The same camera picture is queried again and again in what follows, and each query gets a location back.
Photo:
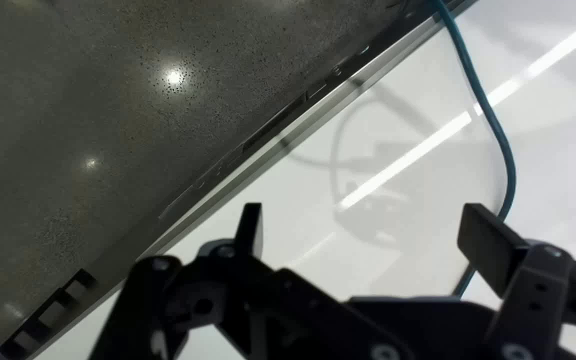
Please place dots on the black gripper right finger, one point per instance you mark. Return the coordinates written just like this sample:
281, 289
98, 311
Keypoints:
541, 301

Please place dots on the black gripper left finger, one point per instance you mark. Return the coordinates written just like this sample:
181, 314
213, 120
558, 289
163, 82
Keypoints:
188, 307

